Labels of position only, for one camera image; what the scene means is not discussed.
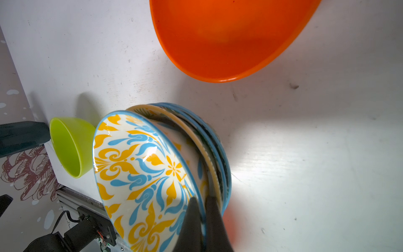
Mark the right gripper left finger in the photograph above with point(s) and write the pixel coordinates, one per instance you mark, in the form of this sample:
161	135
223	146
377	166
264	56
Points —
189	239

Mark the blue yellow patterned bowl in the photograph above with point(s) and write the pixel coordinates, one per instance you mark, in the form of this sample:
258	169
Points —
145	180

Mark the yellow flower bowl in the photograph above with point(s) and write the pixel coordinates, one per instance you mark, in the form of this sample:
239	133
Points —
189	145

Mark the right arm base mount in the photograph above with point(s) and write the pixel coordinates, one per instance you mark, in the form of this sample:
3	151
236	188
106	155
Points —
89	227

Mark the lime green bowl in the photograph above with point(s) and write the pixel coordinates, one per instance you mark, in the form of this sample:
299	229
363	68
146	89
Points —
72	139

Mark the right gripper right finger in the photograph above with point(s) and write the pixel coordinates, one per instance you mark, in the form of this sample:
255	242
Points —
216	235

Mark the large orange bowl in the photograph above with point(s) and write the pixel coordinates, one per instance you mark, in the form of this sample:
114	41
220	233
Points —
223	41

